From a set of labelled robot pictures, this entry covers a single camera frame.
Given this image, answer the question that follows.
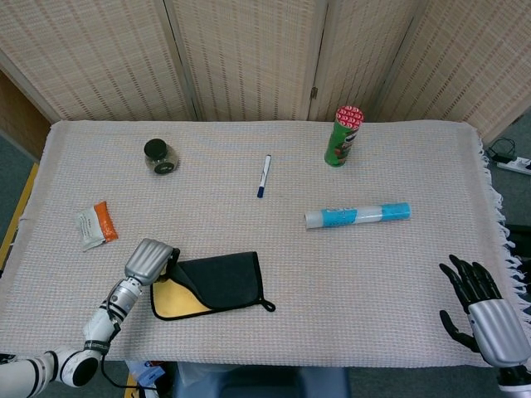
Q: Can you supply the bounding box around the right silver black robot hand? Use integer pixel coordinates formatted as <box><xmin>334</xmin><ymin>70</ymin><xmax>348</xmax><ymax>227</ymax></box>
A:
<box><xmin>438</xmin><ymin>254</ymin><xmax>522</xmax><ymax>368</ymax></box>

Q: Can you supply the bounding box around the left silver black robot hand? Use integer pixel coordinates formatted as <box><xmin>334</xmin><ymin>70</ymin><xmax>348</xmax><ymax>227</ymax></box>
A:
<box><xmin>124</xmin><ymin>238</ymin><xmax>182</xmax><ymax>286</ymax></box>

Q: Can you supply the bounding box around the yellow and black cloth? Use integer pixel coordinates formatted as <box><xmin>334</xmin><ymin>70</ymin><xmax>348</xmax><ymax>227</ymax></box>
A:
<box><xmin>149</xmin><ymin>250</ymin><xmax>277</xmax><ymax>321</ymax></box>

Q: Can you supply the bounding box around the orange and white snack packet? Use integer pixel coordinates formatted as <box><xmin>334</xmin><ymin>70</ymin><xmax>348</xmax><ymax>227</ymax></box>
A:
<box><xmin>74</xmin><ymin>201</ymin><xmax>119</xmax><ymax>253</ymax></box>

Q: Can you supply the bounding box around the round glass jar black lid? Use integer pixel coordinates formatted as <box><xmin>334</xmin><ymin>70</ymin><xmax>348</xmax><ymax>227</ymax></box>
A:
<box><xmin>143</xmin><ymin>139</ymin><xmax>180</xmax><ymax>177</ymax></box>

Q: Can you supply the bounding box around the blue and white paper tag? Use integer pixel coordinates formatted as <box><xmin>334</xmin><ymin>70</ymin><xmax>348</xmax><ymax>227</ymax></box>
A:
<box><xmin>126</xmin><ymin>360</ymin><xmax>163</xmax><ymax>391</ymax></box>

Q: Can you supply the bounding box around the white marker pen blue cap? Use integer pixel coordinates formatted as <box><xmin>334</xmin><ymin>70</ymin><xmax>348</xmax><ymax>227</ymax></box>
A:
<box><xmin>256</xmin><ymin>154</ymin><xmax>273</xmax><ymax>199</ymax></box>

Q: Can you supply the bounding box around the white woven tablecloth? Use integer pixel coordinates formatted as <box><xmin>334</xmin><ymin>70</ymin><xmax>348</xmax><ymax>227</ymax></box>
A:
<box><xmin>0</xmin><ymin>119</ymin><xmax>531</xmax><ymax>370</ymax></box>

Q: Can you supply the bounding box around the white power strip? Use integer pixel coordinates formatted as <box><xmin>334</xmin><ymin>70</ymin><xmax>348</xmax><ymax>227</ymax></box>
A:
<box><xmin>496</xmin><ymin>156</ymin><xmax>531</xmax><ymax>176</ymax></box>

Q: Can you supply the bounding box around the plastic wrap roll blue label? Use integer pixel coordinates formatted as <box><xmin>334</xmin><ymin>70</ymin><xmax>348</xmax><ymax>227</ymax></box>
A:
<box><xmin>304</xmin><ymin>201</ymin><xmax>412</xmax><ymax>231</ymax></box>

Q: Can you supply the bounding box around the woven folding screen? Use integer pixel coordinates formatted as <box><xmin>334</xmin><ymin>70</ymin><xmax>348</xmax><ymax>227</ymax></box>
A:
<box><xmin>0</xmin><ymin>0</ymin><xmax>531</xmax><ymax>144</ymax></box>

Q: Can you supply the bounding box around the green Pringles can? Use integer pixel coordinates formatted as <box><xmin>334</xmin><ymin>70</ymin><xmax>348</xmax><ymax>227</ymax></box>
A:
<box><xmin>324</xmin><ymin>105</ymin><xmax>366</xmax><ymax>168</ymax></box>

